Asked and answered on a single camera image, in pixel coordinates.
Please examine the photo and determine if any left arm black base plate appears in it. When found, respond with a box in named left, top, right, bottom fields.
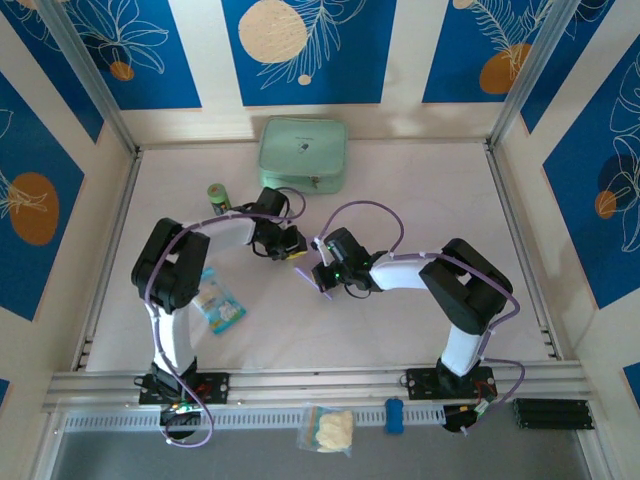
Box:
left=138, top=372, right=231, bottom=406

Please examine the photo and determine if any mint green zip pouch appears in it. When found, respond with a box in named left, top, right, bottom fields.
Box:
left=257, top=116, right=350, bottom=196

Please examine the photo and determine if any slotted grey cable duct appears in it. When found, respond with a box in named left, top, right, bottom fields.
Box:
left=62, top=403, right=519, bottom=434

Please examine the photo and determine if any aluminium frame post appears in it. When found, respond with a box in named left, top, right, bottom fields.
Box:
left=37, top=0, right=142, bottom=157
left=487, top=0, right=584, bottom=149

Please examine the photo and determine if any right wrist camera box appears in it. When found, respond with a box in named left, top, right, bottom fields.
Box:
left=309, top=236, right=332, bottom=266

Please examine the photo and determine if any black ribbed block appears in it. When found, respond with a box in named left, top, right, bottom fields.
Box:
left=513, top=397, right=596, bottom=431

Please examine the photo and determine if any aluminium table side rail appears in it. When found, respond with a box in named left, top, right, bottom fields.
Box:
left=72, top=149, right=144, bottom=372
left=484, top=142, right=564, bottom=362

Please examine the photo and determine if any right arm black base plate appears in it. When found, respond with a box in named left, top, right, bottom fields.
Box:
left=399, top=367, right=499, bottom=401

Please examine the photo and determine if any clear bag of crackers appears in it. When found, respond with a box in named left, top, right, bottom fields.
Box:
left=295, top=403, right=356, bottom=457

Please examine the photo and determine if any aluminium mounting rail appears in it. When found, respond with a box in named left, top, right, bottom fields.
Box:
left=42, top=360, right=594, bottom=414

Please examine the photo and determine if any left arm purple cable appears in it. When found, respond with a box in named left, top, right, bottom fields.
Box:
left=144, top=187, right=307, bottom=451

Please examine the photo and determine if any small green can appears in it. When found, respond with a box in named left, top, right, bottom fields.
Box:
left=207, top=182, right=235, bottom=218

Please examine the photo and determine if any small blue block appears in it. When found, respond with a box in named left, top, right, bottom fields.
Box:
left=384, top=396, right=406, bottom=435

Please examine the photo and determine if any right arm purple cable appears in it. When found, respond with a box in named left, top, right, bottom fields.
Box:
left=317, top=200, right=526, bottom=437

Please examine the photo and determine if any grey metal panel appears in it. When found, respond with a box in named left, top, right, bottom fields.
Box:
left=49, top=428, right=601, bottom=480

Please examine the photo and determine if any blue white snack packet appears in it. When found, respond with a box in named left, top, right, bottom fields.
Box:
left=197, top=267, right=248, bottom=336

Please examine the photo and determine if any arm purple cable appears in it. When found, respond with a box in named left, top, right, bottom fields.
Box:
left=317, top=200, right=526, bottom=437
left=144, top=187, right=307, bottom=451

